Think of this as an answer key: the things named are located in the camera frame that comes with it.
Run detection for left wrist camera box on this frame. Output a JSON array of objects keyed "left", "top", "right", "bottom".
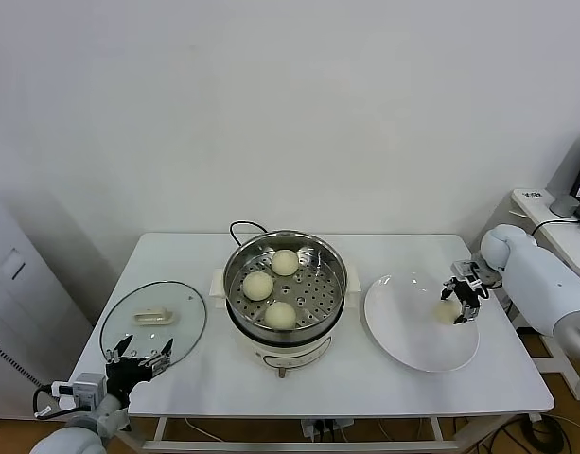
[{"left": 52, "top": 372, "right": 106, "bottom": 408}]

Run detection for white steamed baozi bun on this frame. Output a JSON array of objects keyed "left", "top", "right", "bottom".
[
  {"left": 270, "top": 250, "right": 300, "bottom": 276},
  {"left": 434, "top": 302, "right": 461, "bottom": 326},
  {"left": 263, "top": 301, "right": 298, "bottom": 331},
  {"left": 242, "top": 271, "right": 275, "bottom": 302}
]

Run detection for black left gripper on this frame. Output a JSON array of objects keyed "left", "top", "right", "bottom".
[{"left": 105, "top": 333, "right": 175, "bottom": 408}]

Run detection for black coiled floor cable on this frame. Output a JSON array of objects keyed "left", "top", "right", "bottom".
[{"left": 487, "top": 415, "right": 572, "bottom": 454}]

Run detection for thin white cable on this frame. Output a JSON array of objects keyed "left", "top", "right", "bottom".
[{"left": 184, "top": 417, "right": 224, "bottom": 444}]

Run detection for white table frame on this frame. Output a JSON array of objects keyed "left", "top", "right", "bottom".
[{"left": 88, "top": 415, "right": 544, "bottom": 454}]

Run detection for stainless steel steamer basket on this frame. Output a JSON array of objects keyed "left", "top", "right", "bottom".
[{"left": 221, "top": 230, "right": 350, "bottom": 338}]

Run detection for thin black cable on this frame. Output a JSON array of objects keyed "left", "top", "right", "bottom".
[{"left": 530, "top": 218, "right": 580, "bottom": 237}]

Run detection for white round plate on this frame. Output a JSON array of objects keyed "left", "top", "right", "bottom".
[{"left": 363, "top": 271, "right": 481, "bottom": 375}]

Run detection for black cooker power cable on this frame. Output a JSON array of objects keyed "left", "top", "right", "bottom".
[{"left": 229, "top": 220, "right": 272, "bottom": 250}]

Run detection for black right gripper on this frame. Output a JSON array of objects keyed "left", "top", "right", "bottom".
[{"left": 439, "top": 277, "right": 484, "bottom": 326}]

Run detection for glass lid with cream handle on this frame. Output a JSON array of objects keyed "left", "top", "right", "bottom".
[{"left": 98, "top": 280, "right": 209, "bottom": 377}]

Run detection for white tall cabinet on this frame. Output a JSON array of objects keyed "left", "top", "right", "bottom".
[{"left": 0, "top": 183, "right": 95, "bottom": 420}]

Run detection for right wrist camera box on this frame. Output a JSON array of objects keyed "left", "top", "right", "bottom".
[{"left": 450, "top": 259, "right": 483, "bottom": 280}]

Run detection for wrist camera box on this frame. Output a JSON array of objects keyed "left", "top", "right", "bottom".
[
  {"left": 52, "top": 372, "right": 106, "bottom": 408},
  {"left": 450, "top": 259, "right": 483, "bottom": 280}
]

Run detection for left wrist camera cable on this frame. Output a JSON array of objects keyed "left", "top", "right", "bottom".
[{"left": 32, "top": 382, "right": 76, "bottom": 420}]

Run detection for white side desk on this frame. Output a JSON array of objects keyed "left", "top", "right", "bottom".
[{"left": 509, "top": 187, "right": 580, "bottom": 403}]

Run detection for cream electric cooker base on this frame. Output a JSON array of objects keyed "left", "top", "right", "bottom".
[{"left": 208, "top": 267, "right": 361, "bottom": 379}]

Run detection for white power strip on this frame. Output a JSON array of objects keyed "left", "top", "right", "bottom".
[{"left": 301, "top": 418, "right": 355, "bottom": 439}]

